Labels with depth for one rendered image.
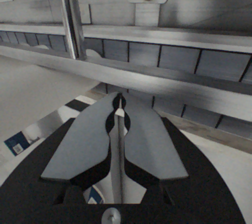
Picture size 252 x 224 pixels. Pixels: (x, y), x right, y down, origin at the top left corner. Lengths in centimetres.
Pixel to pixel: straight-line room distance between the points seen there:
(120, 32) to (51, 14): 20
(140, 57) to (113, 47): 4
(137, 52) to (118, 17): 8
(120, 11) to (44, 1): 17
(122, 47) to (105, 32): 3
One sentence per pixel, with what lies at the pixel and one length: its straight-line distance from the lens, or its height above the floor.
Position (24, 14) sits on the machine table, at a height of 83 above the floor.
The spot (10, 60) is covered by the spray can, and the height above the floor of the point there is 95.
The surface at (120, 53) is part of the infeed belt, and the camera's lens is 17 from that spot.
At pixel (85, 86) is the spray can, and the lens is 16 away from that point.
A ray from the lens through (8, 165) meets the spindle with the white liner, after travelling 45.
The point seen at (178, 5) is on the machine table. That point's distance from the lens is 20.
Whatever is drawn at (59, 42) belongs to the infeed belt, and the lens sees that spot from 25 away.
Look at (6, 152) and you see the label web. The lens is 66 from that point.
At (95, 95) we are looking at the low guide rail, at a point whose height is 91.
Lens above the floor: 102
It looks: 47 degrees down
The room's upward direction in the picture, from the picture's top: 133 degrees counter-clockwise
